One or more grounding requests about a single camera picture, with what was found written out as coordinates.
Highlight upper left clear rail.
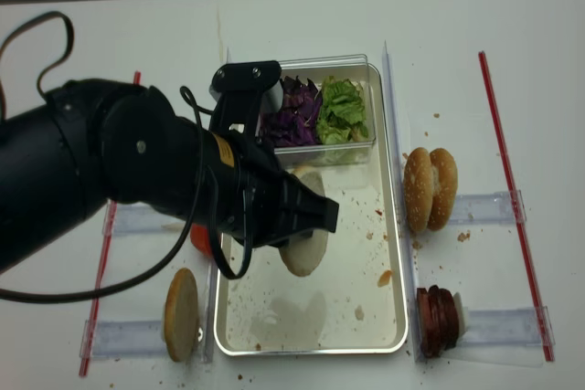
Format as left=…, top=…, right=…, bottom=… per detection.
left=102, top=202, right=185, bottom=237

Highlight upper right clear rail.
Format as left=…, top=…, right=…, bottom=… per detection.
left=448, top=191, right=527, bottom=225

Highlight clear plastic salad container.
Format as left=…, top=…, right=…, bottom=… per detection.
left=259, top=55, right=376, bottom=167

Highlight right long clear divider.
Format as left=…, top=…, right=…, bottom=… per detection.
left=381, top=41, right=426, bottom=364

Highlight left red tape strip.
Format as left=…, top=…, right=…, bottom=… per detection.
left=79, top=70, right=143, bottom=376

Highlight green lettuce leaves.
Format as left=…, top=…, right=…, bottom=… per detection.
left=316, top=76, right=368, bottom=145

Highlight red tape strip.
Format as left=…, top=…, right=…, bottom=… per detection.
left=79, top=70, right=143, bottom=376
left=478, top=51, right=556, bottom=363

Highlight sesame bun top left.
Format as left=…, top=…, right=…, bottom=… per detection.
left=403, top=147, right=433, bottom=233

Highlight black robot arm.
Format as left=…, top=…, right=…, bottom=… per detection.
left=1, top=79, right=339, bottom=269

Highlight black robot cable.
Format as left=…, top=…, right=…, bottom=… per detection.
left=0, top=10, right=257, bottom=305

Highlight brown meat patty slices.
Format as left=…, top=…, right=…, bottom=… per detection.
left=416, top=285, right=459, bottom=359

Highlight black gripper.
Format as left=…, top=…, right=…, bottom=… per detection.
left=196, top=131, right=339, bottom=248

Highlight clear rail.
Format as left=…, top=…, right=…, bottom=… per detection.
left=102, top=202, right=185, bottom=237
left=457, top=307, right=555, bottom=347
left=448, top=191, right=527, bottom=225
left=80, top=320, right=167, bottom=359

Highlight lower left clear rail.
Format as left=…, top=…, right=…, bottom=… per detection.
left=80, top=320, right=167, bottom=359

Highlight right red tape strip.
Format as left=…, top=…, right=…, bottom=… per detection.
left=478, top=51, right=556, bottom=363

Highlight sesame bun top right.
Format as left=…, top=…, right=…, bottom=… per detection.
left=428, top=148, right=458, bottom=231

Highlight shredded purple cabbage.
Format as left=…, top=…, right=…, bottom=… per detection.
left=260, top=76, right=322, bottom=148

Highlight white crumb on tray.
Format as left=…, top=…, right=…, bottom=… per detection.
left=355, top=305, right=365, bottom=321

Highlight bun slice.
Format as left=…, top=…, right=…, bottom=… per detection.
left=163, top=268, right=199, bottom=363
left=279, top=166, right=329, bottom=277

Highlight white rectangular metal tray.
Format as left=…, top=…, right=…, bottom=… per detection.
left=214, top=62, right=408, bottom=356

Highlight red tomato slices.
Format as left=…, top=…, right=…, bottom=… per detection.
left=190, top=224, right=213, bottom=258

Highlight food scrap on tray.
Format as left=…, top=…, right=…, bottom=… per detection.
left=377, top=269, right=393, bottom=288

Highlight sesame bun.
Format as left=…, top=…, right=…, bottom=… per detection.
left=403, top=147, right=433, bottom=233
left=428, top=148, right=458, bottom=231

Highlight white patty backstop block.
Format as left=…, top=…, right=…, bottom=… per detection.
left=452, top=292, right=469, bottom=339

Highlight lower right clear rail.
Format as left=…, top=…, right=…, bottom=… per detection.
left=457, top=307, right=555, bottom=347

